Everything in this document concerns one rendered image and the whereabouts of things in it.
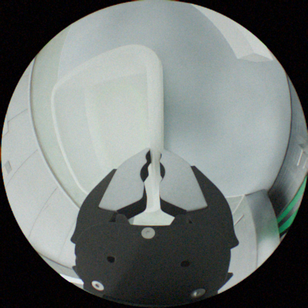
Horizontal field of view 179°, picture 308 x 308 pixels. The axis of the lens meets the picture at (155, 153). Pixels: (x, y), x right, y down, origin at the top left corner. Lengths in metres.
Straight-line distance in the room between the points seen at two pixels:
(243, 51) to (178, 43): 0.11
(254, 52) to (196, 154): 0.22
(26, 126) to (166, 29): 3.29
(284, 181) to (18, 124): 3.74
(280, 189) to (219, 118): 0.36
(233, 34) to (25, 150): 3.33
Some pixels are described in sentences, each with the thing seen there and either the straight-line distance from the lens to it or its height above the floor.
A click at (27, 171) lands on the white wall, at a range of 3.20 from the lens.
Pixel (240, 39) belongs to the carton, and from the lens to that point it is 0.21.
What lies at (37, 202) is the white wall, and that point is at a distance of 3.35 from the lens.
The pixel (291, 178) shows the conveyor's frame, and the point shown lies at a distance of 0.42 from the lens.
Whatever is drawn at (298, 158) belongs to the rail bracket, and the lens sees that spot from 0.28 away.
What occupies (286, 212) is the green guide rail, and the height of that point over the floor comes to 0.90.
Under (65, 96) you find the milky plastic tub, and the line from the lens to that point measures 0.21.
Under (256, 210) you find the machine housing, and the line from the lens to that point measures 0.37.
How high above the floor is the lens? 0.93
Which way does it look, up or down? 58 degrees down
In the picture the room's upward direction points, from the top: 162 degrees counter-clockwise
